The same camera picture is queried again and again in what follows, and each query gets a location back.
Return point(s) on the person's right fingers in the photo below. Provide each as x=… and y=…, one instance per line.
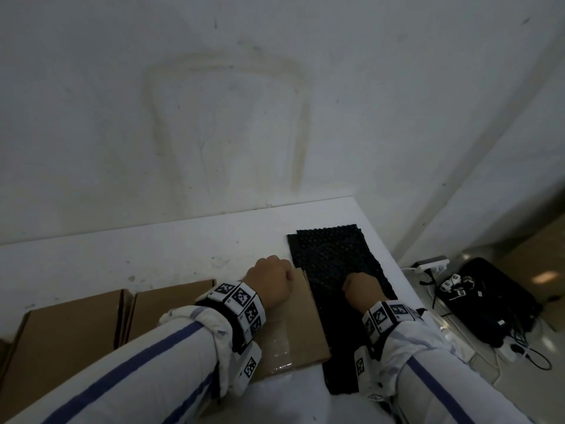
x=356, y=281

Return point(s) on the flat brown cardboard box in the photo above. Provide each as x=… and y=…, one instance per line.
x=163, y=306
x=62, y=344

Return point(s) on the white charger plug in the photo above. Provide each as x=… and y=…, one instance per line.
x=507, y=351

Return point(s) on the marker-tagged right wrist band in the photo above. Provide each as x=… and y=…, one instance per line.
x=384, y=320

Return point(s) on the person's left fingers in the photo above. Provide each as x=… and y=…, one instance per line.
x=277, y=264

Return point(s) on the marker-tagged wrist band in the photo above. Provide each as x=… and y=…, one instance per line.
x=384, y=320
x=240, y=313

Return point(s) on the person's left forearm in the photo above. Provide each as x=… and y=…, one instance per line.
x=132, y=370

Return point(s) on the person's right hand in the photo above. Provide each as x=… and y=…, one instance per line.
x=365, y=294

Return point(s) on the white marker-tagged device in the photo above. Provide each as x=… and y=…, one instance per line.
x=455, y=284

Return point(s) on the black bag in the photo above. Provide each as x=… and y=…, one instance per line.
x=494, y=300

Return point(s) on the person's left hand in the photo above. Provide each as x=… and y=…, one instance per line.
x=270, y=283

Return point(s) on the taped flat cardboard box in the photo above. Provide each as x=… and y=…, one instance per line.
x=304, y=322

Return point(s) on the marker-tagged left wrist band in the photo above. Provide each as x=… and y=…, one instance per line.
x=240, y=313

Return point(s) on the person's right forearm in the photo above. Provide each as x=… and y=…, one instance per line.
x=437, y=384

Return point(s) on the white power strip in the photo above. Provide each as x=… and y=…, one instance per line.
x=431, y=264

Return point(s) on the large brown cardboard box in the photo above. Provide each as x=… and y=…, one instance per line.
x=536, y=264

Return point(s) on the black bubble wrap sheet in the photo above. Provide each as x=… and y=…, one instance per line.
x=329, y=256

